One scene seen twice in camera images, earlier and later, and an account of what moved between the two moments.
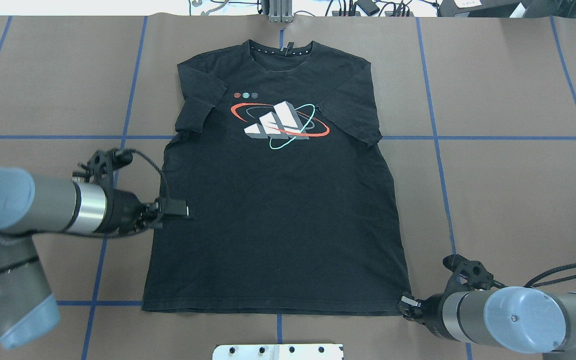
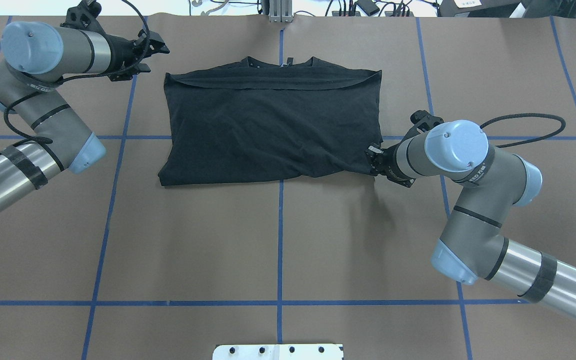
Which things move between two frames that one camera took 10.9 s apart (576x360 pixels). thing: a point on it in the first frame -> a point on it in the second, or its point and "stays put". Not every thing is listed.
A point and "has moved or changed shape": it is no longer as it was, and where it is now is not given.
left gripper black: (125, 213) -> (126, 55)
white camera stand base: (278, 351) stays put
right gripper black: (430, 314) -> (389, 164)
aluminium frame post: (281, 11) stays put
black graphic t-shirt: (292, 210) has moved or changed shape
